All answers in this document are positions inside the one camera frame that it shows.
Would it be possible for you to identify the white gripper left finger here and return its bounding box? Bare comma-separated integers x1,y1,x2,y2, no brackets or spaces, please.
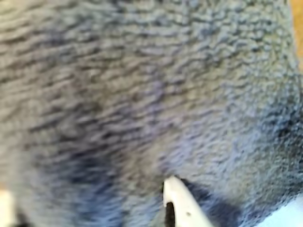
0,189,18,227

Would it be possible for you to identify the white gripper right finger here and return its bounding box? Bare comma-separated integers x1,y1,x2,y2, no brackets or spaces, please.
162,176,214,227

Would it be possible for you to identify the grey-blue terry cloth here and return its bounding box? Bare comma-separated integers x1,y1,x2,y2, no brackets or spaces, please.
0,0,303,227

